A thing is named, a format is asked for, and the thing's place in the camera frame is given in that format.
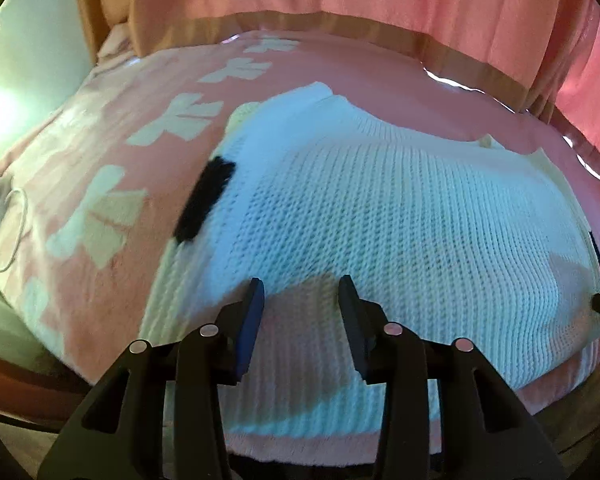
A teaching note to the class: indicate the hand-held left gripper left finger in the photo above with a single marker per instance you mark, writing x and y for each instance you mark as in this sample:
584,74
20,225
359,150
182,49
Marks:
249,320

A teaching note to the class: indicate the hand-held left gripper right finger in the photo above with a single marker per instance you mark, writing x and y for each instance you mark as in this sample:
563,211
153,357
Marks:
356,325

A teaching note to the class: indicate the colour-block knitted sweater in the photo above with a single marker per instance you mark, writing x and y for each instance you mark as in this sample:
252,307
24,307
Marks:
380,210

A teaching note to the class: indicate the pink bow-print blanket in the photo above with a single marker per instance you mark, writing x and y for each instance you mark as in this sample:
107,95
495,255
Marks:
105,160

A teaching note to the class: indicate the pink white pillow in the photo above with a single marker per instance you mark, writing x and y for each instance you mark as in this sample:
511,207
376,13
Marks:
115,42

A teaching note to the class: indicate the brown bed frame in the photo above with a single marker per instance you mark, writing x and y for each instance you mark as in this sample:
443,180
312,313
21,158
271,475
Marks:
25,385

